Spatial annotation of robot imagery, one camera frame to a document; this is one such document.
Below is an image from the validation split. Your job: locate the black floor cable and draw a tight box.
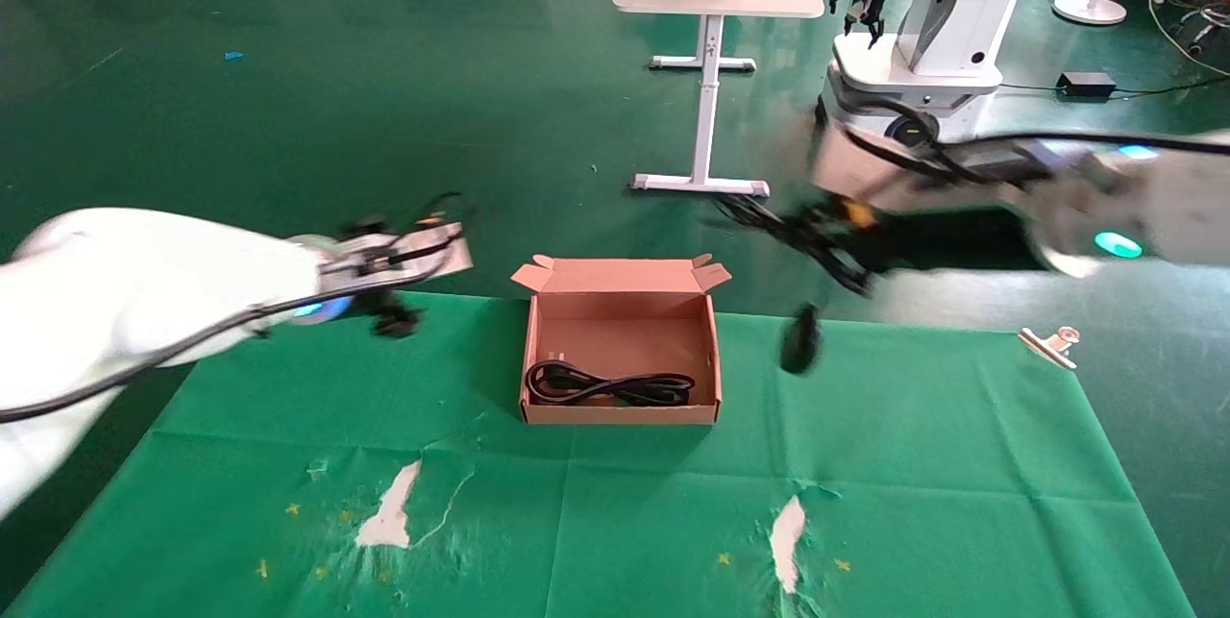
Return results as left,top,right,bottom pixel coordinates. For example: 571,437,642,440
999,78,1230,101

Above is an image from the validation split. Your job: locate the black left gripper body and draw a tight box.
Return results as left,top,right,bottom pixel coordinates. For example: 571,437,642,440
357,289,424,338

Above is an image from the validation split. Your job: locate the black wired computer mouse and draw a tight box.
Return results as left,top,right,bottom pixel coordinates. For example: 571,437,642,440
716,193,839,376

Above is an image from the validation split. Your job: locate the metal binder clip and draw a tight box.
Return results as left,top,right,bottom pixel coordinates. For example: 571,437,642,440
1020,327,1082,372

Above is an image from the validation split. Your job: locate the open brown cardboard box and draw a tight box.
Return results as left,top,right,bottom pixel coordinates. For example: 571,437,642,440
511,255,733,427

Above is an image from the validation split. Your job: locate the white wheeled background robot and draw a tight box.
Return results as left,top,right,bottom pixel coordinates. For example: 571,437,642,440
817,0,1048,146

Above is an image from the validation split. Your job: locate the black power adapter brick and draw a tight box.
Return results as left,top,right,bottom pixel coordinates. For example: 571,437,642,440
1059,73,1119,100

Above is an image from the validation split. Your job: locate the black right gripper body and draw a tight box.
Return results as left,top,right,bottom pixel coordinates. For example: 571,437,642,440
860,205,1044,273

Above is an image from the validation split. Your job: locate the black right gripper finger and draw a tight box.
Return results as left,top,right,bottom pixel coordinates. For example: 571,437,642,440
769,200,866,235
798,234,875,297

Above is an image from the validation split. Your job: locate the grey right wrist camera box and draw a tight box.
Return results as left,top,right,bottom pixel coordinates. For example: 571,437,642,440
812,123,1039,213

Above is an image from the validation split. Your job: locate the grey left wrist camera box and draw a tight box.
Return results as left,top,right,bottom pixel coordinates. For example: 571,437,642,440
336,219,474,290

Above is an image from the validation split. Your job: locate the black power cable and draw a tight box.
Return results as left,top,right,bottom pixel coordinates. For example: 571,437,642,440
527,360,696,408

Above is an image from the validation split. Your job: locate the green tablecloth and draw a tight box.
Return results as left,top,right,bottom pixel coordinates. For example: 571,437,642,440
5,284,1193,618

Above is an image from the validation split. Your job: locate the white floor cable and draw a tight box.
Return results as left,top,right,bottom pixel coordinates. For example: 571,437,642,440
1144,0,1230,79

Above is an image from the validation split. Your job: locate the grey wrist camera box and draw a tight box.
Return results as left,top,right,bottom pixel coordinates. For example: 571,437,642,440
812,123,1039,213
336,219,474,290

